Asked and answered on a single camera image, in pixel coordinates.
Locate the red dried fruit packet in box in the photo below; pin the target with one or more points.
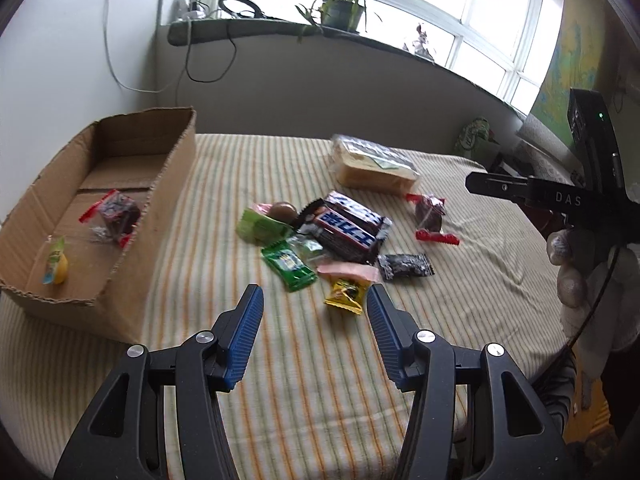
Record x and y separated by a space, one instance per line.
113 217

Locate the pink candy wrapper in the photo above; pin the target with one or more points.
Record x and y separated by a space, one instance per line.
361 273

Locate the white power strip charger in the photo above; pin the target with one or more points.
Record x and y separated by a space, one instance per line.
190 10

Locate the snickers bar back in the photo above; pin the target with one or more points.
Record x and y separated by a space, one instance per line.
367 219

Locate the dark green candy packet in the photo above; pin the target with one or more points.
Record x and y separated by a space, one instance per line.
293 272

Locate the black seed snack packet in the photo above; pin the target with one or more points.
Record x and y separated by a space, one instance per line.
396 266

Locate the yellow candy wrapper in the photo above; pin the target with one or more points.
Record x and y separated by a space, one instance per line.
348 295

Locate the snickers bar front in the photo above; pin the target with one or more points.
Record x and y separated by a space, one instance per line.
344 236

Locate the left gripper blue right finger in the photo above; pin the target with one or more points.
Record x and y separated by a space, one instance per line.
393 330

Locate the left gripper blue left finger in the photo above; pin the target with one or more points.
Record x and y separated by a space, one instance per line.
236 331

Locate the light green candy packet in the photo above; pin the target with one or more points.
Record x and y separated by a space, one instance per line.
259 229

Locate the potted spider plant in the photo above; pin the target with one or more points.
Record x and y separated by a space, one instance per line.
342 15

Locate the small figurine on sill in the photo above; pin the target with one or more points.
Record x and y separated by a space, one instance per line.
419 46

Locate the clear green candy wrapper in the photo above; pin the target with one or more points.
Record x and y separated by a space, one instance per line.
308 249

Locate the brown chocolate egg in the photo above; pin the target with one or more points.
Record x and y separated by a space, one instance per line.
283 211

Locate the snickers bar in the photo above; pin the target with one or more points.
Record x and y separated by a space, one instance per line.
367 219
344 236

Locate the green tissue box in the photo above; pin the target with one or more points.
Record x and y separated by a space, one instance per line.
477 142

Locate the right hand in white glove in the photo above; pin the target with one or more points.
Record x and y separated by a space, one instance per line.
600 304

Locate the wall map poster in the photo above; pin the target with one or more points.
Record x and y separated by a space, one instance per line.
575 63

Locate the striped yellow green tablecloth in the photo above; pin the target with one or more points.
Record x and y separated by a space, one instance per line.
315 401

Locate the brown cardboard box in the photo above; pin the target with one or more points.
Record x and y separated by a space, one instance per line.
79 248

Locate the wrapped sliced bread loaf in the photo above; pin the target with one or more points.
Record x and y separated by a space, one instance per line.
369 166

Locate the red dried fruit packet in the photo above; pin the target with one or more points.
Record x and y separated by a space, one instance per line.
113 217
429 212

